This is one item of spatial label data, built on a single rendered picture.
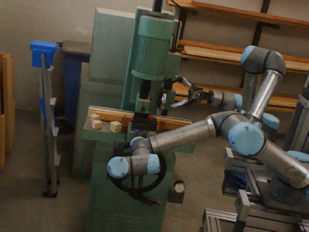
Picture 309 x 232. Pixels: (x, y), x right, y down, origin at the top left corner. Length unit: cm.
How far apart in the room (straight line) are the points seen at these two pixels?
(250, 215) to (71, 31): 299
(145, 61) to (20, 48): 258
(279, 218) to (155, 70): 93
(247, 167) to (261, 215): 50
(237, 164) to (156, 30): 95
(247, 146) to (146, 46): 75
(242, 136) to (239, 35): 329
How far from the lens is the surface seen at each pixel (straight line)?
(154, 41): 174
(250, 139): 130
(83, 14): 405
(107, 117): 192
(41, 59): 240
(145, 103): 185
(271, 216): 176
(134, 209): 202
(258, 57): 190
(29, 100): 432
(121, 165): 124
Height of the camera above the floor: 163
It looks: 19 degrees down
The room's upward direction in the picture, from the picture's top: 10 degrees clockwise
